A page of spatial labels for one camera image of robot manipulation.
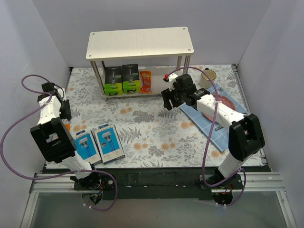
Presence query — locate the orange razor packet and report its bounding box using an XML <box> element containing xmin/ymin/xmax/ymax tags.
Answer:
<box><xmin>65</xmin><ymin>123</ymin><xmax>70</xmax><ymax>132</ymax></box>
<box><xmin>140</xmin><ymin>71</ymin><xmax>152</xmax><ymax>94</ymax></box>

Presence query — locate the black green razor box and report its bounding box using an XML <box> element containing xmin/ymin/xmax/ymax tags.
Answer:
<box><xmin>104</xmin><ymin>66</ymin><xmax>123</xmax><ymax>96</ymax></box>
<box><xmin>122</xmin><ymin>64</ymin><xmax>141</xmax><ymax>94</ymax></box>

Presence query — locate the white two-tier shelf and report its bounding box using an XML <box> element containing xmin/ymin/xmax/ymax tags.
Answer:
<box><xmin>86</xmin><ymin>27</ymin><xmax>194</xmax><ymax>98</ymax></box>

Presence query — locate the blue Harry's razor box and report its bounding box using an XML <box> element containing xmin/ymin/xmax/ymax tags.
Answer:
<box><xmin>91</xmin><ymin>124</ymin><xmax>125</xmax><ymax>164</ymax></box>

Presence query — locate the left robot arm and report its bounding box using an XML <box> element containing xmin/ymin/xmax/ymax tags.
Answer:
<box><xmin>30</xmin><ymin>82</ymin><xmax>101</xmax><ymax>190</ymax></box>

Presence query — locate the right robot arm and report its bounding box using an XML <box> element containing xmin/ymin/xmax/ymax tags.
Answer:
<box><xmin>161</xmin><ymin>73</ymin><xmax>265</xmax><ymax>189</ymax></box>

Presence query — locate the cream enamel mug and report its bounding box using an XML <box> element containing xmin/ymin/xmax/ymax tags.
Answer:
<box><xmin>199</xmin><ymin>67</ymin><xmax>217</xmax><ymax>89</ymax></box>

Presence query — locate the floral tablecloth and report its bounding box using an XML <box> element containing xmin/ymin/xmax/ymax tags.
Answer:
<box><xmin>45</xmin><ymin>64</ymin><xmax>266</xmax><ymax>169</ymax></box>

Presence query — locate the pink polka dot plate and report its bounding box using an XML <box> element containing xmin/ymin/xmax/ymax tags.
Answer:
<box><xmin>203</xmin><ymin>95</ymin><xmax>236</xmax><ymax>121</ymax></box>

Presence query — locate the blue checkered placemat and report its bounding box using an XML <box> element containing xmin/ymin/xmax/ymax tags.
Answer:
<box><xmin>179</xmin><ymin>86</ymin><xmax>249</xmax><ymax>152</ymax></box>

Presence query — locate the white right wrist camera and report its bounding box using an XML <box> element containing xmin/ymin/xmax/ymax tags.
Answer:
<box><xmin>163</xmin><ymin>73</ymin><xmax>178</xmax><ymax>91</ymax></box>

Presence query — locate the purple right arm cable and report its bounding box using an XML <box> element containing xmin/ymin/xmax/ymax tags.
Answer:
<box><xmin>169</xmin><ymin>66</ymin><xmax>247</xmax><ymax>207</ymax></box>

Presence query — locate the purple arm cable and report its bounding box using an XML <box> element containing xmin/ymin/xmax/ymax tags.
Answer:
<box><xmin>0</xmin><ymin>75</ymin><xmax>119</xmax><ymax>211</ymax></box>
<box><xmin>169</xmin><ymin>66</ymin><xmax>247</xmax><ymax>207</ymax></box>

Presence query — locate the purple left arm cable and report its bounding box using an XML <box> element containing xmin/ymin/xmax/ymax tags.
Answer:
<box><xmin>0</xmin><ymin>75</ymin><xmax>119</xmax><ymax>211</ymax></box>

